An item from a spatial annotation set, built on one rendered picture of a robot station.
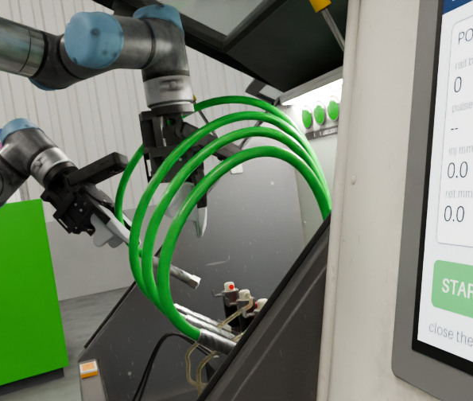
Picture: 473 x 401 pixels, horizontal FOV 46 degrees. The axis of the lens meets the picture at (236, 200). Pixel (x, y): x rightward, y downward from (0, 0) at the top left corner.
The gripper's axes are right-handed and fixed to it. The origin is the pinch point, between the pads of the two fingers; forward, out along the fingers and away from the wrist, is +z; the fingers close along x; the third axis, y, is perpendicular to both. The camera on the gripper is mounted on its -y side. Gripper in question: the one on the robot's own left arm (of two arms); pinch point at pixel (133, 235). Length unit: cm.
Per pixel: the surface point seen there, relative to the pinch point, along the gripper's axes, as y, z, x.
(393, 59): -41, 28, 39
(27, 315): 172, -140, -236
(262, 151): -27.0, 18.5, 25.0
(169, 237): -12.9, 18.3, 30.4
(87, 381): 26.2, 9.9, -2.1
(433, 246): -30, 41, 45
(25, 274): 151, -158, -232
